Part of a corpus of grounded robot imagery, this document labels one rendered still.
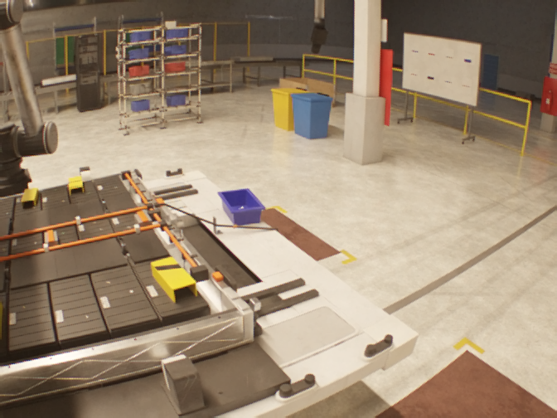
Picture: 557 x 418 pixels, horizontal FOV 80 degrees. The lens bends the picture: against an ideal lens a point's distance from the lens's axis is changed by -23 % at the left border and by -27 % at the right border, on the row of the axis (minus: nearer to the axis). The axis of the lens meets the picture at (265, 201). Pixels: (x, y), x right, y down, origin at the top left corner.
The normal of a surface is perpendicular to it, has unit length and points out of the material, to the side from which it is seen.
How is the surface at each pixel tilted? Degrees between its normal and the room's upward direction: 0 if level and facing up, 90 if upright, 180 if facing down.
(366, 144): 90
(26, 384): 90
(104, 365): 90
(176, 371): 0
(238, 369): 0
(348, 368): 0
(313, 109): 95
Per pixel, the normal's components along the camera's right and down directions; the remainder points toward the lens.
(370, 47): 0.51, 0.35
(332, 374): 0.02, -0.92
